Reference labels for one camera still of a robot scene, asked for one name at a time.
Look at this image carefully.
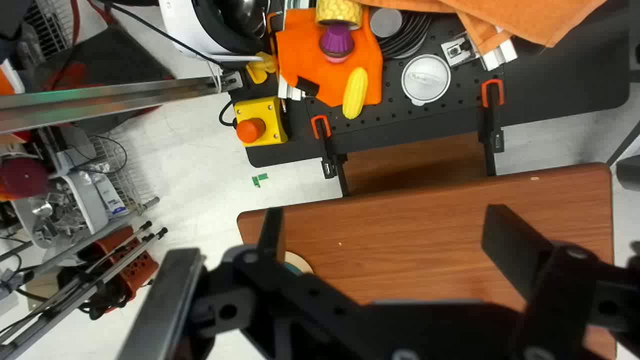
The orange towel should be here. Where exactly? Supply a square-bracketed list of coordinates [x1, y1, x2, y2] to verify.
[358, 0, 606, 53]

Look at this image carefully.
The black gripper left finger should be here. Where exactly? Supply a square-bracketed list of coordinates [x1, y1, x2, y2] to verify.
[258, 208, 284, 259]

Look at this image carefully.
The yellow emergency stop box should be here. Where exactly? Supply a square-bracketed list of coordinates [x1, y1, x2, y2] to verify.
[235, 96, 288, 148]

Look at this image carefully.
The purple toy cupcake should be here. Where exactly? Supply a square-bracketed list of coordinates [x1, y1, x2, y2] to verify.
[321, 24, 354, 61]

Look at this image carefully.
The orange black clamp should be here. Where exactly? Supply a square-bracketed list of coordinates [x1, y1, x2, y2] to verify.
[479, 77, 505, 176]
[311, 113, 349, 192]

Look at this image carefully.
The peaches tin can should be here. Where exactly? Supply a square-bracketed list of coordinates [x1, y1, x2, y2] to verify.
[400, 53, 452, 105]

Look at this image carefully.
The aluminium rail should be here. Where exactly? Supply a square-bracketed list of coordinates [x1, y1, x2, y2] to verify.
[0, 71, 242, 133]

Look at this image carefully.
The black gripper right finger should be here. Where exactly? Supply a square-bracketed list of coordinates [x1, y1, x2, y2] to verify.
[483, 203, 555, 298]

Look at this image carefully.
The orange cloth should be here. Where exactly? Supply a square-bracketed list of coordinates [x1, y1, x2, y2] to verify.
[276, 8, 385, 108]

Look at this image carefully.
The cream pot with green rim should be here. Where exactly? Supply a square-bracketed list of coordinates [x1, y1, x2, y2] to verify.
[284, 249, 315, 273]

